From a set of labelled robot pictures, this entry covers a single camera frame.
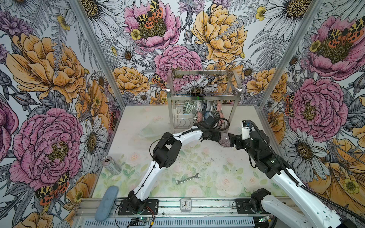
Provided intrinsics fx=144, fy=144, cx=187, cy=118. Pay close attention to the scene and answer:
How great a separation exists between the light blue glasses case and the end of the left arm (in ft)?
1.90

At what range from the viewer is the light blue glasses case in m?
0.71

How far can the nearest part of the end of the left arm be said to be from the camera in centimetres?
79
